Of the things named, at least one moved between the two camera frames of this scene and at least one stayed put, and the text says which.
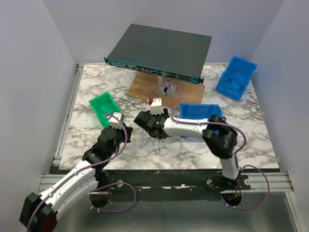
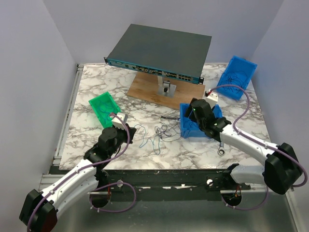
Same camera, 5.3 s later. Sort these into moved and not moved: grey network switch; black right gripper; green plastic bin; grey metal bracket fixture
Moved: black right gripper
Not moved: grey metal bracket fixture; green plastic bin; grey network switch
